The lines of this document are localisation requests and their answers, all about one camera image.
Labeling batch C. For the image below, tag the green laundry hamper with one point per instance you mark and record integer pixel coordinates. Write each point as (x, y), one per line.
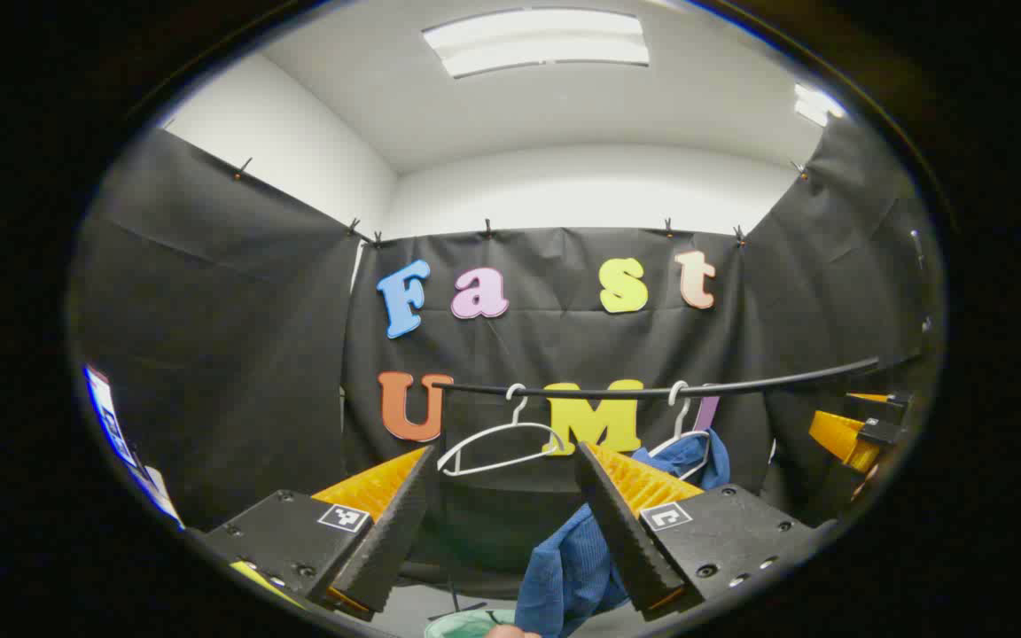
(466, 625)

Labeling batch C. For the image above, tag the large ceiling light panel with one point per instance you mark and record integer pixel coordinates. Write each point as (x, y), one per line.
(537, 40)

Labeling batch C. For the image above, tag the white and blue printed board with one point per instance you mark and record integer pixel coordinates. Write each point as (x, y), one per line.
(116, 430)

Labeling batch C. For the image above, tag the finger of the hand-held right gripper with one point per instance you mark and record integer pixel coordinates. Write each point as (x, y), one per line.
(834, 434)
(869, 398)

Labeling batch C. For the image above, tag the blue garment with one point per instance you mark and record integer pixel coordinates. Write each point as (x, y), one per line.
(564, 567)

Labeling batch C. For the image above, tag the white plastic hanger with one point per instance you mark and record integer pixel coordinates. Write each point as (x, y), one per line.
(679, 421)
(519, 412)

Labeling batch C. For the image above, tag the small ceiling light panel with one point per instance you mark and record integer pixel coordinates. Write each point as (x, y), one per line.
(816, 102)

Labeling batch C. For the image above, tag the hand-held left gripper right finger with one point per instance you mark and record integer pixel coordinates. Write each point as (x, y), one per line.
(626, 540)

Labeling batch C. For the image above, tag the black clothes rack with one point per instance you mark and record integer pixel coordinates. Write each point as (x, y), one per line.
(599, 392)

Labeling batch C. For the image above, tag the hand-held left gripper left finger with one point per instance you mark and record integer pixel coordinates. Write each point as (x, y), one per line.
(391, 540)

